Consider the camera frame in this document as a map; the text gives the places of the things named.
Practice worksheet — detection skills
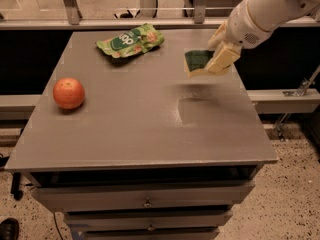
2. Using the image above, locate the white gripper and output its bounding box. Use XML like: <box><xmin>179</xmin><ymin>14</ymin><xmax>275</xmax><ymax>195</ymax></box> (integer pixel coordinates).
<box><xmin>205</xmin><ymin>0</ymin><xmax>273</xmax><ymax>74</ymax></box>

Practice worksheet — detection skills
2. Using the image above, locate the green and yellow sponge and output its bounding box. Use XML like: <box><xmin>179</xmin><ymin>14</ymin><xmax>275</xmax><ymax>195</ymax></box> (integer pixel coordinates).
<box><xmin>184</xmin><ymin>50</ymin><xmax>228</xmax><ymax>78</ymax></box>

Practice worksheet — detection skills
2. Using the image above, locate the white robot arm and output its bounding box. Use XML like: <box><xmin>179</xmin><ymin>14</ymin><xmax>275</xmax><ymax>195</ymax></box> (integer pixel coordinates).
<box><xmin>204</xmin><ymin>0</ymin><xmax>320</xmax><ymax>74</ymax></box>

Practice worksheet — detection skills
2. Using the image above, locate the green rice chip bag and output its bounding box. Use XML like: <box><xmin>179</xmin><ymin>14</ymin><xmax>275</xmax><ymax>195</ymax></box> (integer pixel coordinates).
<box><xmin>96</xmin><ymin>23</ymin><xmax>164</xmax><ymax>59</ymax></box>

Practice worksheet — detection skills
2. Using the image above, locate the grey drawer cabinet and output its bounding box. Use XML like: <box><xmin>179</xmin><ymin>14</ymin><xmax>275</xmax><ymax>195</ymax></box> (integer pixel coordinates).
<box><xmin>7</xmin><ymin>30</ymin><xmax>276</xmax><ymax>240</ymax></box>

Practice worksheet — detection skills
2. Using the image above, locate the red apple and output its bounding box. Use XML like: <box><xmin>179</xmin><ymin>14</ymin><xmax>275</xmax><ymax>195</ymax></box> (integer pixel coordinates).
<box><xmin>53</xmin><ymin>78</ymin><xmax>85</xmax><ymax>110</ymax></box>

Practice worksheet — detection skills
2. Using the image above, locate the middle grey drawer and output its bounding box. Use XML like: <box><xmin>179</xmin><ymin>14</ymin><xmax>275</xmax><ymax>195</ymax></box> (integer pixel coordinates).
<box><xmin>65</xmin><ymin>210</ymin><xmax>232</xmax><ymax>231</ymax></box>

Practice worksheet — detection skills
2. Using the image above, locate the grey drawer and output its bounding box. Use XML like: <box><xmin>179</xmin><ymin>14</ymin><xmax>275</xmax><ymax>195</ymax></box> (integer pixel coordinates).
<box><xmin>32</xmin><ymin>181</ymin><xmax>255</xmax><ymax>212</ymax></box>
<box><xmin>65</xmin><ymin>210</ymin><xmax>232</xmax><ymax>231</ymax></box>

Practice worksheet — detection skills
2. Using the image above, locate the top grey drawer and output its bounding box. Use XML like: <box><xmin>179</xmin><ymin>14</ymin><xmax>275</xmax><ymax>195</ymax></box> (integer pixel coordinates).
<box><xmin>32</xmin><ymin>181</ymin><xmax>255</xmax><ymax>212</ymax></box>

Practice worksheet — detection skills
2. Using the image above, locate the black shoe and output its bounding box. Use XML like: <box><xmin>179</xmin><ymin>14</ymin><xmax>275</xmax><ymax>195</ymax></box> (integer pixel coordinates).
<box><xmin>0</xmin><ymin>218</ymin><xmax>20</xmax><ymax>240</ymax></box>

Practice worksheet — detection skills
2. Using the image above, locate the metal bracket stand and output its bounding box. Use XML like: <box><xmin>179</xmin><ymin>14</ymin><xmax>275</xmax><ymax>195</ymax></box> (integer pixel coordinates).
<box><xmin>273</xmin><ymin>65</ymin><xmax>320</xmax><ymax>142</ymax></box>

